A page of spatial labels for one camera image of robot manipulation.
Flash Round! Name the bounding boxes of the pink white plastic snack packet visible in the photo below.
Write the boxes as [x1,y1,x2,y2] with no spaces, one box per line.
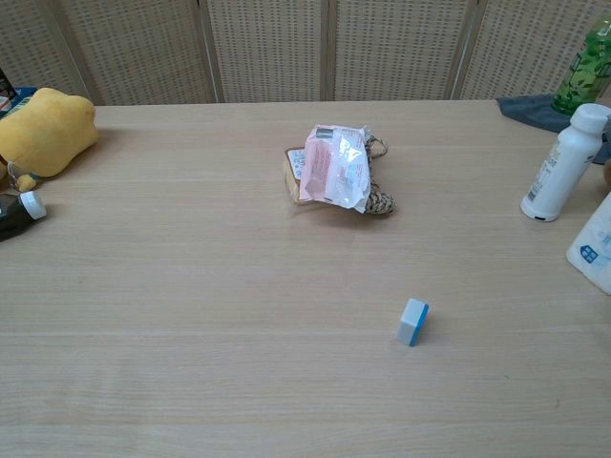
[298,123,371,213]

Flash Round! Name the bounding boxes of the packaged bread slice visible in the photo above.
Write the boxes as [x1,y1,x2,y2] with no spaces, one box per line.
[282,147,307,207]

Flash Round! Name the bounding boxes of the woven straw basket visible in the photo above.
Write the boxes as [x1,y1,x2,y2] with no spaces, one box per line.
[361,135,398,216]

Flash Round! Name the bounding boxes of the white and blue block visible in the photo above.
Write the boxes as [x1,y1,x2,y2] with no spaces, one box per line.
[396,298,430,347]

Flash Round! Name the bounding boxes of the rattan folding screen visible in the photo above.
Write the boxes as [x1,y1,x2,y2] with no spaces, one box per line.
[0,0,611,107]

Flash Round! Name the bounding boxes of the grey cloth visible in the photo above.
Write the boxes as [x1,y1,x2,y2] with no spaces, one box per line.
[495,94,611,166]

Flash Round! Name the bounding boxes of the white plastic bottle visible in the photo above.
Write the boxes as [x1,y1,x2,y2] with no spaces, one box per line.
[519,102,611,223]

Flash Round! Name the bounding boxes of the yellow plush toy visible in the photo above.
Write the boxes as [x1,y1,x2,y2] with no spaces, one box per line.
[0,87,100,180]

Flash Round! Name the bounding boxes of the dark bottle with white cap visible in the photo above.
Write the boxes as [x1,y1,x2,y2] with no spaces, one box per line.
[0,190,48,242]

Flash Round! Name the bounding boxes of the white and blue pouch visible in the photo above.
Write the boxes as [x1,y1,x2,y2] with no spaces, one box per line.
[565,191,611,295]

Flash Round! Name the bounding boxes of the blue printed box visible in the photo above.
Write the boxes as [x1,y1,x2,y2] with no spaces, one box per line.
[0,67,38,121]

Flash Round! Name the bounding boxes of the green tea bottle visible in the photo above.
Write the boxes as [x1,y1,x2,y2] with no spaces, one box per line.
[551,10,611,115]

